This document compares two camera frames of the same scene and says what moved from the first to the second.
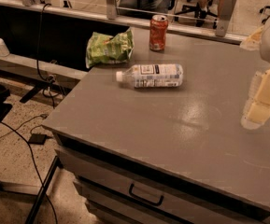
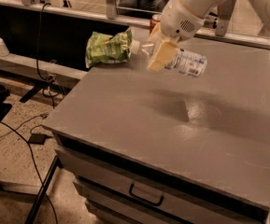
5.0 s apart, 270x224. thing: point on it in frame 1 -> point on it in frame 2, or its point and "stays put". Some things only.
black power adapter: [37, 138] stays put
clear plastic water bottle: [152, 76] -> [184, 62]
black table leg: [38, 200] stays put
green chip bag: [102, 49] stays put
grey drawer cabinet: [176, 154] stays put
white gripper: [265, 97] -> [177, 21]
